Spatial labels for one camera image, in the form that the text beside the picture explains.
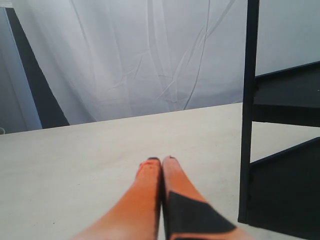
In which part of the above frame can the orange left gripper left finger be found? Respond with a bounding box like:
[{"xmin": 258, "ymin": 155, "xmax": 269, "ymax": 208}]
[{"xmin": 73, "ymin": 157, "xmax": 162, "ymax": 240}]

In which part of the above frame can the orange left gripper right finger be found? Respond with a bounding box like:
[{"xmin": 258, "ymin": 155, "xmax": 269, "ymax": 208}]
[{"xmin": 162, "ymin": 156, "xmax": 253, "ymax": 240}]

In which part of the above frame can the black two-tier shelf rack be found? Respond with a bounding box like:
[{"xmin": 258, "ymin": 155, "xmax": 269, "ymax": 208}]
[{"xmin": 238, "ymin": 0, "xmax": 320, "ymax": 240}]

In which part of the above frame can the white backdrop curtain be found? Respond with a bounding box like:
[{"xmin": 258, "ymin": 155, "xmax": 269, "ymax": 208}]
[{"xmin": 0, "ymin": 0, "xmax": 320, "ymax": 134}]

